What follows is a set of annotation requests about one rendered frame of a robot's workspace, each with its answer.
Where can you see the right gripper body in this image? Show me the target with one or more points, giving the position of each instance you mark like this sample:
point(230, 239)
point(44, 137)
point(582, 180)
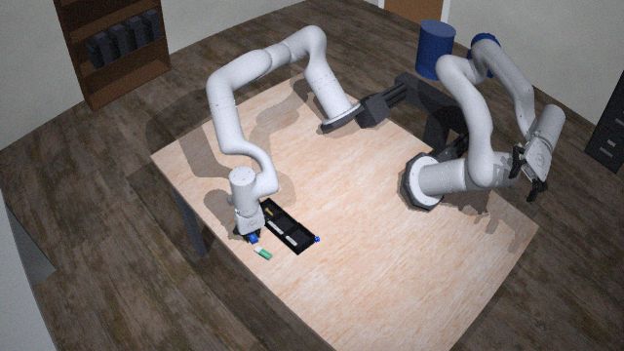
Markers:
point(248, 224)

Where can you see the green and white eraser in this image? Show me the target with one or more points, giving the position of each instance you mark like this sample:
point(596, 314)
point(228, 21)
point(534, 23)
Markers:
point(263, 253)

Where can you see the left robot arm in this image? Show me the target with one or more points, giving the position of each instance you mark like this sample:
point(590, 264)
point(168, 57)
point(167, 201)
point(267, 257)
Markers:
point(486, 169)

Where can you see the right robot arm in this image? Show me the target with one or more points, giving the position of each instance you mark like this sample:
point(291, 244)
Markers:
point(247, 186)

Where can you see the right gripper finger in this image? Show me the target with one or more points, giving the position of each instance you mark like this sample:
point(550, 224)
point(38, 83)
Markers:
point(257, 232)
point(236, 232)

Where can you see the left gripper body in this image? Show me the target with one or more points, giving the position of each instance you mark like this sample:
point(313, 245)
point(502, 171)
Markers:
point(538, 158)

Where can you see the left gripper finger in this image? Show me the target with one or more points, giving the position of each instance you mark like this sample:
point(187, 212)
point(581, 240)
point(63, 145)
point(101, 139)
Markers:
point(534, 192)
point(516, 161)

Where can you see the blue battery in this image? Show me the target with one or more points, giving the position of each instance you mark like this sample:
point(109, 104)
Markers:
point(252, 238)

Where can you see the black three-compartment bin rack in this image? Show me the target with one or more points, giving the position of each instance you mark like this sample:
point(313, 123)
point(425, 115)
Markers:
point(298, 238)

